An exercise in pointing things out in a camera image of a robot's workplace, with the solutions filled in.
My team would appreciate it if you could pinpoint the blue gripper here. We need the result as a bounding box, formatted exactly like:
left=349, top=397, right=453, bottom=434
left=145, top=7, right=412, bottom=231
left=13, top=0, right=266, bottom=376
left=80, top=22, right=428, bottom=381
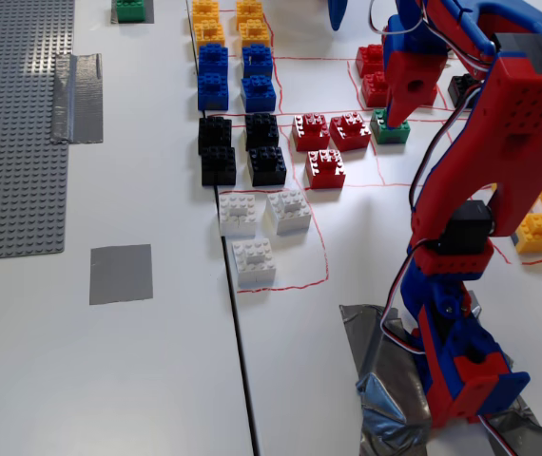
left=326, top=0, right=449, bottom=130

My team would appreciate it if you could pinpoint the green brick block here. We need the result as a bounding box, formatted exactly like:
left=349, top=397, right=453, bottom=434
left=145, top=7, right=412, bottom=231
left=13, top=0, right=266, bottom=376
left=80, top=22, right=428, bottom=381
left=115, top=0, right=147, bottom=23
left=369, top=108, right=411, bottom=145

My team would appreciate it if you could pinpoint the red brick block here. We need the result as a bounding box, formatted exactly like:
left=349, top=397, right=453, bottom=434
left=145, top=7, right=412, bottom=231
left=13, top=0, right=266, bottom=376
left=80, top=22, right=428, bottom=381
left=355, top=44, right=387, bottom=79
left=304, top=148, right=347, bottom=191
left=291, top=112, right=332, bottom=153
left=360, top=70, right=391, bottom=108
left=328, top=111, right=373, bottom=153

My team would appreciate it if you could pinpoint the black brick block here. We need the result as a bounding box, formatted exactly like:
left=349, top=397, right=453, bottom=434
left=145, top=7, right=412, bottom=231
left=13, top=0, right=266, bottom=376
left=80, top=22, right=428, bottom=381
left=447, top=73, right=482, bottom=108
left=244, top=112, right=281, bottom=151
left=198, top=115, right=233, bottom=154
left=200, top=145, right=238, bottom=188
left=246, top=145, right=288, bottom=188

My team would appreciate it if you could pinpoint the blue brick block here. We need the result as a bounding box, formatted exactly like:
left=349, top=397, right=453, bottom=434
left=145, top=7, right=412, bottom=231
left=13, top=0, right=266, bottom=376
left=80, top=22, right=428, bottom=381
left=197, top=72, right=231, bottom=112
left=242, top=43, right=274, bottom=80
left=240, top=74, right=278, bottom=114
left=198, top=43, right=230, bottom=77

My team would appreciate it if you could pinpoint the white brick block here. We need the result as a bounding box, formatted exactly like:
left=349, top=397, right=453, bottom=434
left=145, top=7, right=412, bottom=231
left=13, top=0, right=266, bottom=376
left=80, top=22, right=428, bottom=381
left=231, top=237, right=278, bottom=288
left=265, top=189, right=312, bottom=236
left=218, top=193, right=259, bottom=238

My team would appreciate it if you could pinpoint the grey studded baseplate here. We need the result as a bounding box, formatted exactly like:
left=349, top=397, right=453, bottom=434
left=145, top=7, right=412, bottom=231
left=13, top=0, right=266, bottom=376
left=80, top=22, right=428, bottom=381
left=0, top=0, right=76, bottom=262

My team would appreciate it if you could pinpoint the grey duct tape strip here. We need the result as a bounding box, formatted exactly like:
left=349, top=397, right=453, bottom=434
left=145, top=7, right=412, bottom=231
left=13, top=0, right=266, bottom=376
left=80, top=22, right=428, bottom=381
left=50, top=52, right=105, bottom=145

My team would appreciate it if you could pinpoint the crumpled silver duct tape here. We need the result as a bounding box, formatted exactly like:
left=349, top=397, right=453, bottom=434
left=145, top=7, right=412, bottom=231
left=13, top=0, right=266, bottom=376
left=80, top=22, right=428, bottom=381
left=339, top=302, right=542, bottom=456

